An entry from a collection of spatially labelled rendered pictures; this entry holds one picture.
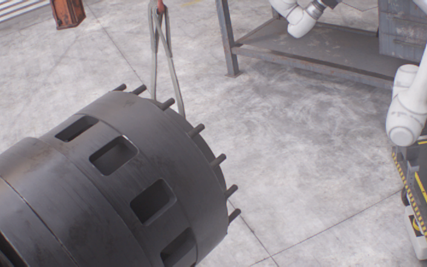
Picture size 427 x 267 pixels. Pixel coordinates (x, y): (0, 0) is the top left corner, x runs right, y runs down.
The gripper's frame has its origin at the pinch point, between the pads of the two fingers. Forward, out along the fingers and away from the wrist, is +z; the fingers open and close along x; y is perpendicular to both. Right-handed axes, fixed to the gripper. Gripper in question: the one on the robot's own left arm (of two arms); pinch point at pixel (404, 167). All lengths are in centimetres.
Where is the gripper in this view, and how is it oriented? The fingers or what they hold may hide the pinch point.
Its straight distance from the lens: 174.4
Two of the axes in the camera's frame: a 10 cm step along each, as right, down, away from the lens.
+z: 1.7, 8.3, 5.4
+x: -0.2, 5.5, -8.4
